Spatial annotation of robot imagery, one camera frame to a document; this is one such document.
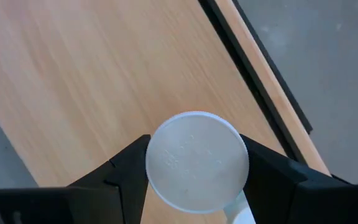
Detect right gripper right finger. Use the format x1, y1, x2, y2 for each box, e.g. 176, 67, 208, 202
239, 133, 358, 224

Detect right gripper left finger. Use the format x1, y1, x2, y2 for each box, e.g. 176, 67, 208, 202
0, 134, 152, 224

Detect large orange medicine bottle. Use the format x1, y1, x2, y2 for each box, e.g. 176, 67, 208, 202
145, 111, 250, 215

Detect wooden shelf with black legs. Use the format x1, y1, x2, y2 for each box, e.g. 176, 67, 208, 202
0, 0, 291, 224

